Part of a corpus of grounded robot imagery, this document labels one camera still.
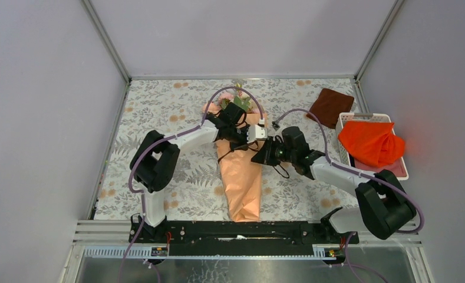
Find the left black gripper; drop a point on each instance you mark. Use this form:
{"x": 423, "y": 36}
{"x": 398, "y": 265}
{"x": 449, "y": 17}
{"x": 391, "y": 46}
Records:
{"x": 243, "y": 143}

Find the large pink fake rose stem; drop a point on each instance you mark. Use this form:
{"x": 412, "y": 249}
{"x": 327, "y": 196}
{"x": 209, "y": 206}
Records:
{"x": 225, "y": 98}

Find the pink fake rose spray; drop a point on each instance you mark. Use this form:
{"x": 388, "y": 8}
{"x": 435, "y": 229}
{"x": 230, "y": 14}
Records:
{"x": 246, "y": 103}

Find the peach wrapping paper sheet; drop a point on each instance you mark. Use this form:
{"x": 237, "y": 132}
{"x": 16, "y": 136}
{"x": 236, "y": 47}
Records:
{"x": 242, "y": 180}

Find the pink cloth in basket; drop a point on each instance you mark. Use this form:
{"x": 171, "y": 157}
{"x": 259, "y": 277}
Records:
{"x": 398, "y": 168}

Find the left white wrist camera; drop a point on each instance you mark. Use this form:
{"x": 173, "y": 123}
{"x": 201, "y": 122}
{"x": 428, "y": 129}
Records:
{"x": 256, "y": 132}

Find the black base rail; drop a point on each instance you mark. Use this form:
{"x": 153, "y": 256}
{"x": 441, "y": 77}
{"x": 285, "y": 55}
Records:
{"x": 213, "y": 238}

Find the brown towel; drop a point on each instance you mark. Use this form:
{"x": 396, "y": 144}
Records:
{"x": 329, "y": 105}

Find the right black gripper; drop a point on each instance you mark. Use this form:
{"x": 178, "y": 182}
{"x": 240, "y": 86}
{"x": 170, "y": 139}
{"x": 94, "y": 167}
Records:
{"x": 264, "y": 155}

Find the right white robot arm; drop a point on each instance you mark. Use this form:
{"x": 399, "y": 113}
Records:
{"x": 383, "y": 206}

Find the orange cloth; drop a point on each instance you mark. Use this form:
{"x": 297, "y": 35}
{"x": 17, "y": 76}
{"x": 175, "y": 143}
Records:
{"x": 371, "y": 143}

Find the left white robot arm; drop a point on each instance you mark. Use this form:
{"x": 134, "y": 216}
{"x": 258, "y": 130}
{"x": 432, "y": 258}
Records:
{"x": 155, "y": 160}

